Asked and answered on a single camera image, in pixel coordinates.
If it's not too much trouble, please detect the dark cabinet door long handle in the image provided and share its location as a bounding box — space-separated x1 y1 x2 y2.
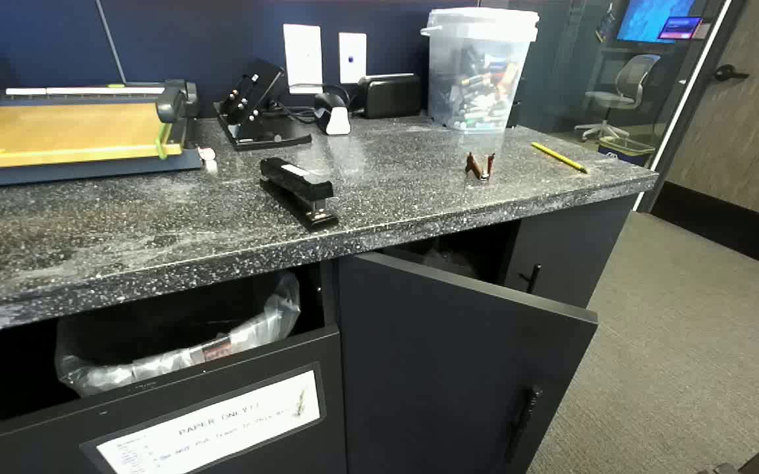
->
334 249 600 474

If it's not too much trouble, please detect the cabinet door handle bar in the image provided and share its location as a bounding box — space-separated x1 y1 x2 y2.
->
503 382 546 466

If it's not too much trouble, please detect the dark tilt-out trash door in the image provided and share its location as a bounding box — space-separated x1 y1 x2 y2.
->
0 324 347 474

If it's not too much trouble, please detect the brown wooden room door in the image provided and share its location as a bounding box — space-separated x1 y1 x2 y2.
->
665 0 759 232

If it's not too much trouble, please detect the dark room door lever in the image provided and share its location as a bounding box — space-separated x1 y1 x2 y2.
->
712 61 752 86

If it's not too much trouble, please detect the black stapler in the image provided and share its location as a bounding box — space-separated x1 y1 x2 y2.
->
258 156 343 232

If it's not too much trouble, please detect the brown staple remover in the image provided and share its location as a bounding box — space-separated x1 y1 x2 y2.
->
463 149 499 181

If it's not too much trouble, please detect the black white tape dispenser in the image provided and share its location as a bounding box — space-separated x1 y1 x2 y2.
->
310 86 354 137

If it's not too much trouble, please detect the black rectangular box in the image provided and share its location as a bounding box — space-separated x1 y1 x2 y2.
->
357 70 424 120

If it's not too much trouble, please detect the clear plastic trash bag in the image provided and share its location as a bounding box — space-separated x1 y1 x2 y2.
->
53 270 306 401

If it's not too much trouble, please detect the clear plastic bucket with lid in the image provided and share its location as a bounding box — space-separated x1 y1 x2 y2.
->
420 4 542 137

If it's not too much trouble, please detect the small white scrap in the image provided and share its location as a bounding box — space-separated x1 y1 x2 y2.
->
196 144 222 173

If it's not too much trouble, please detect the yellow pencil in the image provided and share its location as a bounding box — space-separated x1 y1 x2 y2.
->
530 139 590 175

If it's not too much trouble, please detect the white paper label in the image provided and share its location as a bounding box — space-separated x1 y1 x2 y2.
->
92 365 324 474

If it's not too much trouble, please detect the grey office chair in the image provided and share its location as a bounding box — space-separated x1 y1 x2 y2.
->
573 53 665 148

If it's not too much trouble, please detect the wooden paper cutter black base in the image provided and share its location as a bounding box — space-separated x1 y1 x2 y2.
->
0 77 205 192

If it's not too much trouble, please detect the blue lit monitor screen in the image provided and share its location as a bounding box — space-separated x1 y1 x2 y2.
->
615 0 716 48

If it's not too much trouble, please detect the short black door handle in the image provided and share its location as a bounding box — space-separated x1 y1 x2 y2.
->
519 261 546 295

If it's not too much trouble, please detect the small white wall plate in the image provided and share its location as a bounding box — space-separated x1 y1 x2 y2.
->
337 28 371 86

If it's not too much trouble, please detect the large white wall plate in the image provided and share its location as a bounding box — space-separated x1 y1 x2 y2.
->
281 21 326 98

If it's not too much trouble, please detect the dark cabinet door short handle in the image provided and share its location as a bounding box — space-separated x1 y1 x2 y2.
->
503 192 641 310

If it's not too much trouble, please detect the thin grey wall cable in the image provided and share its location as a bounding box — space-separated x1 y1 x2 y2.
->
92 0 129 86

